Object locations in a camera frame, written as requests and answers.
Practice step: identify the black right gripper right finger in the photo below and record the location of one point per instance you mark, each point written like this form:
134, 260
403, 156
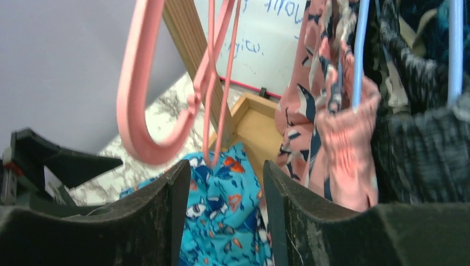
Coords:
307, 229

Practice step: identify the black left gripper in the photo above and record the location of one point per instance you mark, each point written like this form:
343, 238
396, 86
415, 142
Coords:
31, 153

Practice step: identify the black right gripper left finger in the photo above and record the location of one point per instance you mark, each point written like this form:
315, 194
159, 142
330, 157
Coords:
144, 228

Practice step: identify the light blue shark shorts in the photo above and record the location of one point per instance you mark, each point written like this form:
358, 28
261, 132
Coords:
224, 224

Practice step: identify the pink patterned shorts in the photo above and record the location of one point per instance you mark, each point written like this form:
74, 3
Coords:
326, 139

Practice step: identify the thin pink wire hanger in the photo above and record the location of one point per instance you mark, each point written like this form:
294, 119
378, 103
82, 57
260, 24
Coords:
218, 130

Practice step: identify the light blue wire hanger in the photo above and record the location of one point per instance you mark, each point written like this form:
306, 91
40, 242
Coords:
359, 52

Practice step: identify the grey camo shorts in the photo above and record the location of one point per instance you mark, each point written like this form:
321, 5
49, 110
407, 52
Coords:
423, 157

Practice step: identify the dark blue patterned shorts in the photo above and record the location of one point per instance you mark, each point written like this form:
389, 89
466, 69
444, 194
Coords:
424, 25

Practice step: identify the wooden clothes rack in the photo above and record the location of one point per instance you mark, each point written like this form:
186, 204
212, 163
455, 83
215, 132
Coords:
251, 119

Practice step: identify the pink framed whiteboard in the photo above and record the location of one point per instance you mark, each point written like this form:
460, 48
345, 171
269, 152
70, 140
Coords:
266, 44

